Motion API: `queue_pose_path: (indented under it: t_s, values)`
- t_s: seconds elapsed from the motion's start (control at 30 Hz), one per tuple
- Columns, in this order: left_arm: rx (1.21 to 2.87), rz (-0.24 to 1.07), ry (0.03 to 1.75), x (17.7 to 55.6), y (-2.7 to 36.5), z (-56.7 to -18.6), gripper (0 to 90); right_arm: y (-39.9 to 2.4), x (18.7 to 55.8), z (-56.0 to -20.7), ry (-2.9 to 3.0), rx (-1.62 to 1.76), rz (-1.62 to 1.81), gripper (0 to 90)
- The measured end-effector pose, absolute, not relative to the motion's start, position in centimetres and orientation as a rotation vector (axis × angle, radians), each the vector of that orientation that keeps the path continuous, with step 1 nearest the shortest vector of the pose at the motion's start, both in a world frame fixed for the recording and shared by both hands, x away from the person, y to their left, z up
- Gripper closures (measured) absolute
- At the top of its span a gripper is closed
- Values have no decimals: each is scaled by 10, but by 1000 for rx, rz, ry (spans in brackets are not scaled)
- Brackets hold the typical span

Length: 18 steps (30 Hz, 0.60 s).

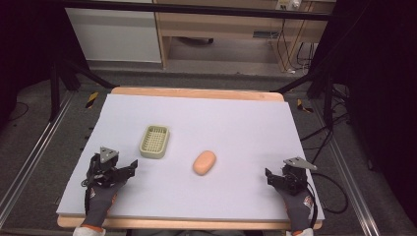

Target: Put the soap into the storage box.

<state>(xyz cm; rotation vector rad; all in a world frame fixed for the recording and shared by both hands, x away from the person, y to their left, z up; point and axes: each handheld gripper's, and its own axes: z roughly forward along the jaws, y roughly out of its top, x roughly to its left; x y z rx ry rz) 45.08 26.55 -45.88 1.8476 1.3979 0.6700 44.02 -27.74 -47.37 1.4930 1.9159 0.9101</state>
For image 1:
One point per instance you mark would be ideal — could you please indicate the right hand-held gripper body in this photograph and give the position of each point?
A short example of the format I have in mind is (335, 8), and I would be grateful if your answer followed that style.
(295, 180)

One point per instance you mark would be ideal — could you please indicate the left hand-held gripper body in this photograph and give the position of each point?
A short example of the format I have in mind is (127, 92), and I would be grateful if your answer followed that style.
(106, 170)

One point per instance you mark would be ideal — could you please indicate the green soap dish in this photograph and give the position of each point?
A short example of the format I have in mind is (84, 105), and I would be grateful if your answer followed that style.
(154, 142)

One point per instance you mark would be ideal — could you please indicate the orange soap bar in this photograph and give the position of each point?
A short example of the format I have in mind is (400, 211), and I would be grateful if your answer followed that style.
(204, 163)

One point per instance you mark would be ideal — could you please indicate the person's right hand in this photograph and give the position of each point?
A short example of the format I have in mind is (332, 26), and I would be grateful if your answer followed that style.
(300, 209)

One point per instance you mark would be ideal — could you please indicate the person's left hand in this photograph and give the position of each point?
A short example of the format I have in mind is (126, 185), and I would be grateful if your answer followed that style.
(100, 201)

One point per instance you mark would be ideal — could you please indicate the white foam mat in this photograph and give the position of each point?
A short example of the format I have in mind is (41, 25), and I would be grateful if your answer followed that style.
(229, 137)

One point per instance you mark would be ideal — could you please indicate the yellow black tape strip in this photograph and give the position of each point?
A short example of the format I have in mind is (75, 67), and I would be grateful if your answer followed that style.
(304, 106)
(92, 100)

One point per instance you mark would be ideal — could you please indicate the black metal stand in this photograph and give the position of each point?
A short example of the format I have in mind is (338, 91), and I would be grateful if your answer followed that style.
(55, 88)
(327, 95)

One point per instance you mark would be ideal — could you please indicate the wooden table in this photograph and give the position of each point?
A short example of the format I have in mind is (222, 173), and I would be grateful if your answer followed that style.
(196, 93)

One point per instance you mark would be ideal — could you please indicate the white cabinet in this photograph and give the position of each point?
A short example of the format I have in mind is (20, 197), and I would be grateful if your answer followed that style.
(114, 36)

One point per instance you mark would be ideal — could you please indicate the black curtain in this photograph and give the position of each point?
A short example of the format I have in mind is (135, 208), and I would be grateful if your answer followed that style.
(26, 42)
(383, 82)

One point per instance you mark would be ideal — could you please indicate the wooden desk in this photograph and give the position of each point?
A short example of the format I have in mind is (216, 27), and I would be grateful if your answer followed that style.
(223, 26)

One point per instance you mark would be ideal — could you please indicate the white power strip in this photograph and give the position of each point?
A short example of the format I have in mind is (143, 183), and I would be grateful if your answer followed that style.
(288, 4)

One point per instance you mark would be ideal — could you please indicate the aluminium floor rail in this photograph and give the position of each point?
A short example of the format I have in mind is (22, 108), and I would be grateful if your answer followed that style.
(350, 180)
(36, 150)

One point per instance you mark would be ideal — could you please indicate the black metal frame bar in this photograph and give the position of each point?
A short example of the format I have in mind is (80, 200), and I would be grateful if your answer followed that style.
(196, 9)

